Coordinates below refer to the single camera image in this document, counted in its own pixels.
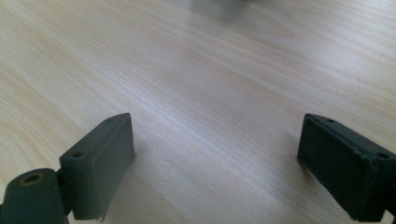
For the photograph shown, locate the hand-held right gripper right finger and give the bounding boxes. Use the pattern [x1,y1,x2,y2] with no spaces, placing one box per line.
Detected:
[297,113,396,222]

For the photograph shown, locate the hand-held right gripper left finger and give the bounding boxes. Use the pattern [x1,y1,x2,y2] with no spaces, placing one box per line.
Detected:
[59,112,136,222]

